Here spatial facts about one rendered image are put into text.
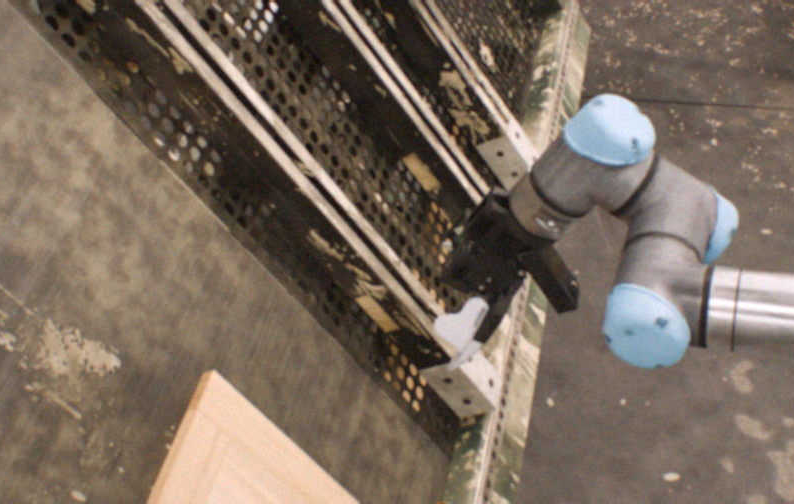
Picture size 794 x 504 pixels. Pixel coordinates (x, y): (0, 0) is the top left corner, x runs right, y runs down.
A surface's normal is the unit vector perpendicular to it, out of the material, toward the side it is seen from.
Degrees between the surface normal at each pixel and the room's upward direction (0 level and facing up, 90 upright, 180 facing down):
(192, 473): 55
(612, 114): 28
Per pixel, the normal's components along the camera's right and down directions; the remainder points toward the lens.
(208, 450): 0.80, -0.26
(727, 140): 0.00, -0.69
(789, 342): -0.36, 0.51
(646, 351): -0.33, 0.69
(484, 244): -0.10, 0.73
